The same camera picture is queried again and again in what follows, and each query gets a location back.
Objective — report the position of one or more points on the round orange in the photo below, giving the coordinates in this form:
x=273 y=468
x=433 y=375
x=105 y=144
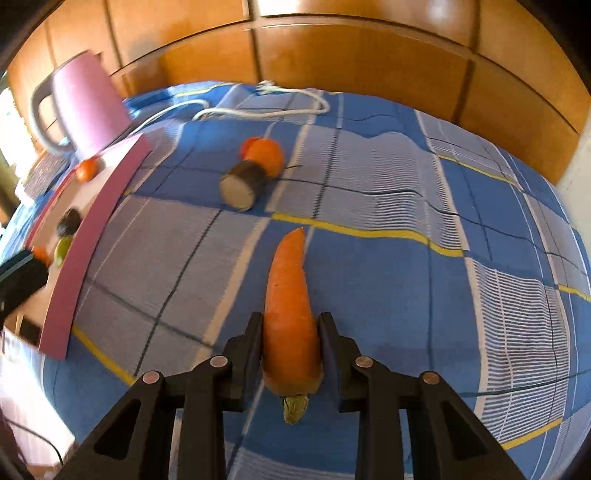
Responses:
x=87 y=170
x=40 y=254

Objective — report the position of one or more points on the dark purple round fruit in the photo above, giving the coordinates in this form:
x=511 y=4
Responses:
x=69 y=221

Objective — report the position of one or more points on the dark cut root piece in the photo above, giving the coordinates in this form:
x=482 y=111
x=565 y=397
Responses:
x=244 y=182

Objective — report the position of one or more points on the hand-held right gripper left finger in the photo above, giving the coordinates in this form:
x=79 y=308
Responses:
x=254 y=350

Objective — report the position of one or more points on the bright window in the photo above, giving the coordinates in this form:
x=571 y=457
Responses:
x=9 y=134

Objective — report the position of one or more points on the pink electric kettle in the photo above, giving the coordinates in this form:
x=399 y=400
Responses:
x=87 y=106

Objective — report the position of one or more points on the green lime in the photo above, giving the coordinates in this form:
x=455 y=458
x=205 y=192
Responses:
x=62 y=249

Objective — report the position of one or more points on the small orange mandarin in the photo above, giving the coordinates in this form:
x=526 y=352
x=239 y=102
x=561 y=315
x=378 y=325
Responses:
x=270 y=154

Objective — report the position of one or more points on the wooden wardrobe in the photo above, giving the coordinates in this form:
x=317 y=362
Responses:
x=369 y=55

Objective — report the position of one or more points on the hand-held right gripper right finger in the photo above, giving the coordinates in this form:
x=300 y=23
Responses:
x=328 y=350

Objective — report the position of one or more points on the pink shallow box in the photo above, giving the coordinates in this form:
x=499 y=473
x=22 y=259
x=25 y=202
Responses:
x=92 y=221

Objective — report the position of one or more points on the small red tomato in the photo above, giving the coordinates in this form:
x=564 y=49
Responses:
x=246 y=147

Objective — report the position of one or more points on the patterned tissue box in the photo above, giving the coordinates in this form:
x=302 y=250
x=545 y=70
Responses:
x=44 y=175

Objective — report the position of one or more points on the orange carrot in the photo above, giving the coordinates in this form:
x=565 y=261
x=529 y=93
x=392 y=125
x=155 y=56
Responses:
x=288 y=323

